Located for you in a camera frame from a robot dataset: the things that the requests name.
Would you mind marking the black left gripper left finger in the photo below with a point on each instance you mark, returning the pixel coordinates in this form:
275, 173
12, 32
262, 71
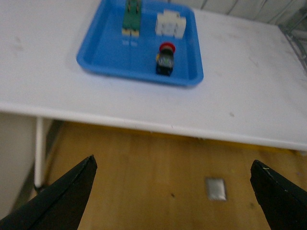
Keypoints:
60, 206

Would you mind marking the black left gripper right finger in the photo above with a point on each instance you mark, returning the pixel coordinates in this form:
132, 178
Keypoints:
283, 203

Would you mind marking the white circuit breaker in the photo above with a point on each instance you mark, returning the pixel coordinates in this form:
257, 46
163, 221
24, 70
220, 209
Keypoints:
170, 23

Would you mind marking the green and cream switch block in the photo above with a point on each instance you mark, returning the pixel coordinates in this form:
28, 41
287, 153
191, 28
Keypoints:
132, 18

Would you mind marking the white table leg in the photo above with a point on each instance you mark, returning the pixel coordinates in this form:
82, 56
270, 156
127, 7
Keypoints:
40, 153

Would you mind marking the blue plastic tray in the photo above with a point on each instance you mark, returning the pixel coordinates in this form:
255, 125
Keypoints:
106, 51

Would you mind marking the red emergency stop button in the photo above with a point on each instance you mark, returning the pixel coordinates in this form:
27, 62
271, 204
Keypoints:
165, 59

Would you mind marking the silver floor outlet plate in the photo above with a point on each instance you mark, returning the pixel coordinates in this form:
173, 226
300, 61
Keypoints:
216, 189

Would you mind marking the silver mesh letter rack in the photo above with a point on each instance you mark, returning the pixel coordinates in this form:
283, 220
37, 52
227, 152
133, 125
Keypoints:
295, 42

